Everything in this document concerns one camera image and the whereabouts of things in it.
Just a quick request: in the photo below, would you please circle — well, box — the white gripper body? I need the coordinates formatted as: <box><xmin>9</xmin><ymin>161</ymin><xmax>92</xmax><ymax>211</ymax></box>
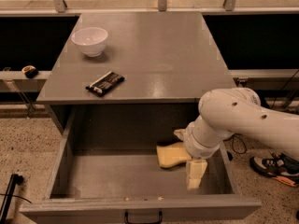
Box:
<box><xmin>183</xmin><ymin>122</ymin><xmax>222</xmax><ymax>160</ymax></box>

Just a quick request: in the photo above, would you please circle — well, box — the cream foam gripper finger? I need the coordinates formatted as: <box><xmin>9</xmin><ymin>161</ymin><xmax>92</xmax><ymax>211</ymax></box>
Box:
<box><xmin>186</xmin><ymin>159</ymin><xmax>207</xmax><ymax>189</ymax></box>
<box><xmin>174</xmin><ymin>129</ymin><xmax>186</xmax><ymax>141</ymax></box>

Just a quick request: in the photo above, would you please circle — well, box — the yellow wavy sponge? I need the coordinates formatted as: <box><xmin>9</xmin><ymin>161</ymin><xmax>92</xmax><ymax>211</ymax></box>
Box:
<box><xmin>156</xmin><ymin>142</ymin><xmax>192</xmax><ymax>169</ymax></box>

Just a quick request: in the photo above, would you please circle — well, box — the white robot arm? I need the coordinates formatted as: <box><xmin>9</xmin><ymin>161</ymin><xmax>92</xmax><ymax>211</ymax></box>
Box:
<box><xmin>175</xmin><ymin>88</ymin><xmax>299</xmax><ymax>187</ymax></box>

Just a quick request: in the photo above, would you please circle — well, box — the grey open top drawer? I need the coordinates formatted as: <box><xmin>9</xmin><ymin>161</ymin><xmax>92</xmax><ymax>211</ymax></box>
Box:
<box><xmin>21</xmin><ymin>103</ymin><xmax>261</xmax><ymax>224</ymax></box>

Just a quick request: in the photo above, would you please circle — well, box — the grey cabinet counter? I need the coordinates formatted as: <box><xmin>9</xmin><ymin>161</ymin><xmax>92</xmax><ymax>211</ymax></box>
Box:
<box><xmin>37</xmin><ymin>11</ymin><xmax>235</xmax><ymax>129</ymax></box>

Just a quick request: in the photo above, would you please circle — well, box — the grey orange sneaker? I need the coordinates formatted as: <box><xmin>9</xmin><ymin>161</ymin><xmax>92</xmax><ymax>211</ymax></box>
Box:
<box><xmin>249</xmin><ymin>153</ymin><xmax>299</xmax><ymax>187</ymax></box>

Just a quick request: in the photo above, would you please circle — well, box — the black white snack packet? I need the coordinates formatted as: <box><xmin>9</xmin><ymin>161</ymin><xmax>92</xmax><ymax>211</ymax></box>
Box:
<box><xmin>86</xmin><ymin>71</ymin><xmax>125</xmax><ymax>97</ymax></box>

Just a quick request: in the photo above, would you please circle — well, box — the white ceramic bowl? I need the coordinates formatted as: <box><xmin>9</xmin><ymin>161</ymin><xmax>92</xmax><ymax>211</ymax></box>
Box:
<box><xmin>71</xmin><ymin>27</ymin><xmax>108</xmax><ymax>57</ymax></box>

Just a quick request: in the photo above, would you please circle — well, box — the small black round device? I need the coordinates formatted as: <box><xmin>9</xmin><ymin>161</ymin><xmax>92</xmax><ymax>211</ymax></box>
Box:
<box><xmin>21</xmin><ymin>65</ymin><xmax>38</xmax><ymax>78</ymax></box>

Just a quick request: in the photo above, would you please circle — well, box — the black stand at left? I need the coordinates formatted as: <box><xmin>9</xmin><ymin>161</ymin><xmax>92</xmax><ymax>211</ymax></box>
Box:
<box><xmin>0</xmin><ymin>174</ymin><xmax>23</xmax><ymax>224</ymax></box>

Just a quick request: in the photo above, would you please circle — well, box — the black floor cable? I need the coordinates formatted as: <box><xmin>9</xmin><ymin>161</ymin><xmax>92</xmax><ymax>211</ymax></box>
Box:
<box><xmin>223</xmin><ymin>133</ymin><xmax>249</xmax><ymax>156</ymax></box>

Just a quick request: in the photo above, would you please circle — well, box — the black drawer handle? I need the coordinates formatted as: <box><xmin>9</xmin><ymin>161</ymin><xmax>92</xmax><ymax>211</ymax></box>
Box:
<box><xmin>123</xmin><ymin>211</ymin><xmax>164</xmax><ymax>224</ymax></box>

